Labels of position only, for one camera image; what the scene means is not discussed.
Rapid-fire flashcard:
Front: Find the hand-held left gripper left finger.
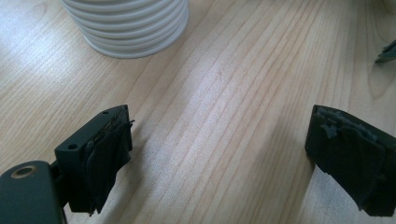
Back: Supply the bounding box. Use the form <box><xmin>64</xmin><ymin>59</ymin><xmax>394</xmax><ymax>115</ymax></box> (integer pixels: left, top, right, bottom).
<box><xmin>54</xmin><ymin>104</ymin><xmax>135</xmax><ymax>217</ymax></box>

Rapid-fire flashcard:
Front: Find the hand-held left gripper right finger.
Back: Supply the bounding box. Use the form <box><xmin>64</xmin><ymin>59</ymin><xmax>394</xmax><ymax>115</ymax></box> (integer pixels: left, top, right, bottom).
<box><xmin>304</xmin><ymin>104</ymin><xmax>396</xmax><ymax>217</ymax></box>

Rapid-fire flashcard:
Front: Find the white paper cup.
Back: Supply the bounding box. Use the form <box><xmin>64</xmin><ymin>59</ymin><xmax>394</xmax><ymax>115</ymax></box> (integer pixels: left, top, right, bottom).
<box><xmin>60</xmin><ymin>0</ymin><xmax>190</xmax><ymax>60</ymax></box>

